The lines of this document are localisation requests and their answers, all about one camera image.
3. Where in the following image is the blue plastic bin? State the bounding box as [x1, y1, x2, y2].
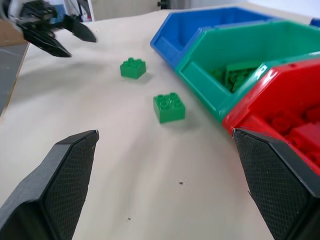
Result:
[149, 6, 281, 70]

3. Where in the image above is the flat green toy block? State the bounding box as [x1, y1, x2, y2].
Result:
[224, 61, 262, 94]

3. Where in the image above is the brown board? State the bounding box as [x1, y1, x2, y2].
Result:
[0, 19, 29, 48]

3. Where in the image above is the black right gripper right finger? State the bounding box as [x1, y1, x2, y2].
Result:
[231, 127, 320, 240]

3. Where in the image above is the red plastic bin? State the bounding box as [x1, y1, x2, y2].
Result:
[222, 58, 320, 176]

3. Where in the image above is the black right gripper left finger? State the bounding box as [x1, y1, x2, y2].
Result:
[0, 129, 100, 240]

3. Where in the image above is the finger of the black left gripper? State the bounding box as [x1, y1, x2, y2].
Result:
[21, 23, 73, 58]
[62, 15, 97, 43]

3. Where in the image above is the red toy block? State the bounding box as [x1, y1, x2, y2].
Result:
[264, 109, 306, 137]
[289, 122, 320, 154]

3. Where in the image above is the green plastic bin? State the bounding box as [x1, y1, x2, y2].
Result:
[174, 20, 320, 124]

